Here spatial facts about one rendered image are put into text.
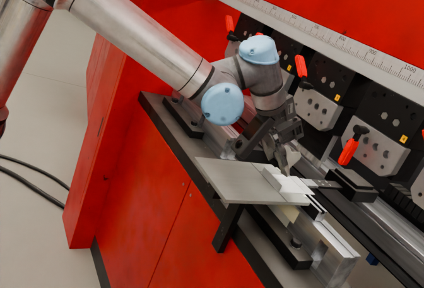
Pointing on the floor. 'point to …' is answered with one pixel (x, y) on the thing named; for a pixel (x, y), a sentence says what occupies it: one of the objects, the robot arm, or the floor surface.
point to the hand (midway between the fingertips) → (277, 167)
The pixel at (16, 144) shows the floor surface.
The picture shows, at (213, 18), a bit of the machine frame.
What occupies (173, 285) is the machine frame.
